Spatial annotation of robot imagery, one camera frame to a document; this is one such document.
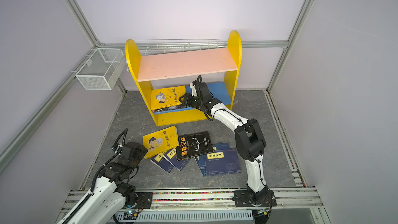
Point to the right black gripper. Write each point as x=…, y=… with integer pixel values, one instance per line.
x=187, y=101

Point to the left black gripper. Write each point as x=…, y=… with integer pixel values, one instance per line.
x=142, y=151

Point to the black wolf eye book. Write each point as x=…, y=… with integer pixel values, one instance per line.
x=170, y=109

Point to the yellow cartoon boy book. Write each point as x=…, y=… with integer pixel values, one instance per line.
x=160, y=141

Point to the black yellow title book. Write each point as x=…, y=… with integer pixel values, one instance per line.
x=193, y=145

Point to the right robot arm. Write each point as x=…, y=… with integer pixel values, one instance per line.
x=249, y=140

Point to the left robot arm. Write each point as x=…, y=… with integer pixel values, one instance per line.
x=110, y=191

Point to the yellow bookshelf pink blue shelves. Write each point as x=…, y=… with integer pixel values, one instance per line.
x=219, y=69

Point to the navy book far left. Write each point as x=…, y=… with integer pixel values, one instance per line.
x=162, y=163

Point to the navy book under right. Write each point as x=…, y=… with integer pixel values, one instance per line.
x=201, y=159

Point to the navy book large right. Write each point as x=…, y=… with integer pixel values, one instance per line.
x=222, y=162

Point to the white mesh box basket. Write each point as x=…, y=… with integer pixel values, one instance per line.
x=102, y=69

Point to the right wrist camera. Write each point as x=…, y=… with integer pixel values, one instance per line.
x=194, y=88

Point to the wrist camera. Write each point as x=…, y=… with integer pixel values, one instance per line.
x=116, y=147
x=194, y=88

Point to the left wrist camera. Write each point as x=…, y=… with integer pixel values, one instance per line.
x=116, y=147

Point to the white wire rack basket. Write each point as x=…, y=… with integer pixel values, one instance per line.
x=166, y=46

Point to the white vented cable duct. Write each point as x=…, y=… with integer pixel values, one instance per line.
x=184, y=216

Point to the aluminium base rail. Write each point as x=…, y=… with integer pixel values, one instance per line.
x=224, y=199

